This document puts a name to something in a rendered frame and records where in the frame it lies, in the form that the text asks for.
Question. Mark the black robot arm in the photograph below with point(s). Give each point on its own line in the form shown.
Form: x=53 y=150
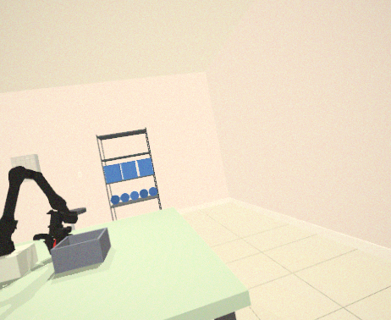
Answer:
x=8 y=224

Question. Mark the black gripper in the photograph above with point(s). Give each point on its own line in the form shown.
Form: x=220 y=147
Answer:
x=49 y=237

